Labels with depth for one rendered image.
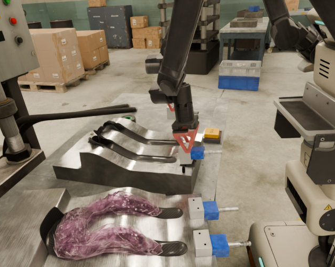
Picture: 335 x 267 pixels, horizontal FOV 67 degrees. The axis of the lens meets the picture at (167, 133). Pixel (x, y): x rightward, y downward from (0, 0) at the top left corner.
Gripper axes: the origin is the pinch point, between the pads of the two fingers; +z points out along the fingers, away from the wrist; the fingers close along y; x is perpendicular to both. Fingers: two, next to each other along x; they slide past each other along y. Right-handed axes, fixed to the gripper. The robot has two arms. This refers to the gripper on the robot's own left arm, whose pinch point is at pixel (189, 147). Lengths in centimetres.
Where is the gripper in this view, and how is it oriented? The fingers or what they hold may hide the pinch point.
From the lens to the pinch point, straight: 81.1
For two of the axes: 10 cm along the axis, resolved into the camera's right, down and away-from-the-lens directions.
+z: 1.5, 9.4, 3.0
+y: -2.7, 3.3, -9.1
